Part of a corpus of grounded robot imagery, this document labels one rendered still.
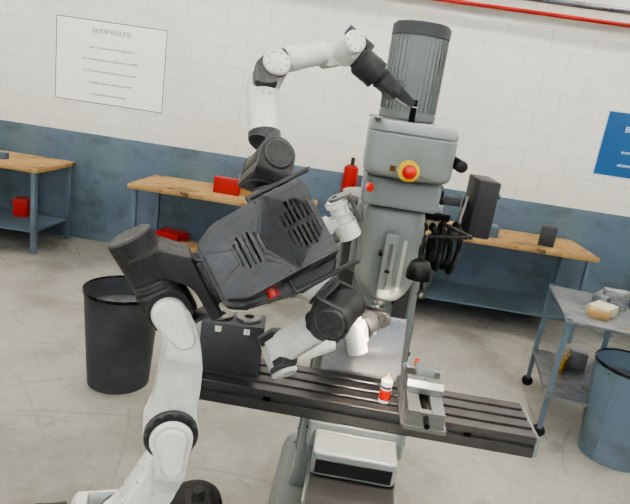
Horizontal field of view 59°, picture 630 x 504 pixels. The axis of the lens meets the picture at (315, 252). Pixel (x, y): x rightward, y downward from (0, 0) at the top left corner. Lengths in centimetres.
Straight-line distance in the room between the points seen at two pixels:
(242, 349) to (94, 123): 498
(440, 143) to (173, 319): 86
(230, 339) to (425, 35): 122
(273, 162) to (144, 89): 509
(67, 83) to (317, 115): 272
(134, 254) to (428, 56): 117
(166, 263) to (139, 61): 521
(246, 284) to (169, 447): 50
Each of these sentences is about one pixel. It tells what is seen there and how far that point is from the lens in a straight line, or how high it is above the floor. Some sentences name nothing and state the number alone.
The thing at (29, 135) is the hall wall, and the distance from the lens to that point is 708.
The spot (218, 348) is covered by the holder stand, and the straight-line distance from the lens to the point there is 203.
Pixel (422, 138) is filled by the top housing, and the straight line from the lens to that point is 162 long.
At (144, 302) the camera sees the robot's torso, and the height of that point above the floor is 138.
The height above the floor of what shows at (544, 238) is 95.
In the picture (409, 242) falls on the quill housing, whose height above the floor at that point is 153.
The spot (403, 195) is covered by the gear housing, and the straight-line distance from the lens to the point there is 173.
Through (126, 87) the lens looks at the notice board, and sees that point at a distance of 655.
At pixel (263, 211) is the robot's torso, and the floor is 165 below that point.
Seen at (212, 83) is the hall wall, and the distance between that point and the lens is 625.
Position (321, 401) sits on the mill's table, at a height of 93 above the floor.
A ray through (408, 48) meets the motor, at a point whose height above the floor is 212.
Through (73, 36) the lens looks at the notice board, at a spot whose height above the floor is 218.
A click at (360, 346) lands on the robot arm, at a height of 122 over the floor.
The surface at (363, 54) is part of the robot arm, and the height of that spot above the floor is 206.
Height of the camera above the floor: 192
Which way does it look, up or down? 15 degrees down
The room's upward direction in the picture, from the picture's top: 8 degrees clockwise
